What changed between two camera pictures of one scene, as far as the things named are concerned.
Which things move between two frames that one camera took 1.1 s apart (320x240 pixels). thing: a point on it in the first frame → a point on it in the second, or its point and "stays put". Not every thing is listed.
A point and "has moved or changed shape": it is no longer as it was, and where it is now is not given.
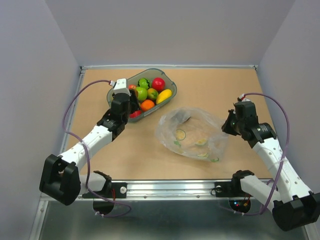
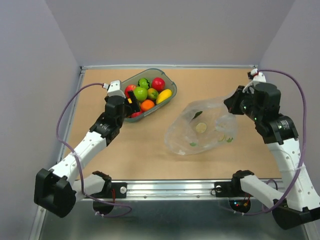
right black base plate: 228,189 stays put
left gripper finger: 134,105 stays put
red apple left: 131,87 stays put
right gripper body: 240,124 → 247,106
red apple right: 159,83 stays put
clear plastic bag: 194,132 has moved or changed shape
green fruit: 142,93 stays put
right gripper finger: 230,125 → 233,102
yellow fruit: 152,93 stays put
